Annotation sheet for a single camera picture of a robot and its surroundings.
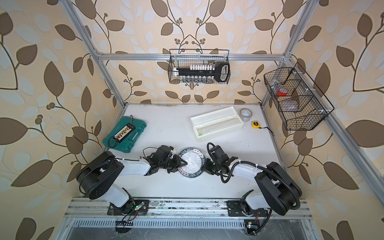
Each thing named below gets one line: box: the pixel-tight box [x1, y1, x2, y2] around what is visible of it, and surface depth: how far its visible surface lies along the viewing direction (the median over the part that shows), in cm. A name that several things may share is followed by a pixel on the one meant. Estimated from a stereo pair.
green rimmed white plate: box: [178, 147, 206, 178], surface depth 89 cm
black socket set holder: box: [173, 62, 231, 83], surface depth 86 cm
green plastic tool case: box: [102, 116, 147, 153], surface depth 98 cm
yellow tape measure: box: [251, 120, 263, 129], surface depth 107 cm
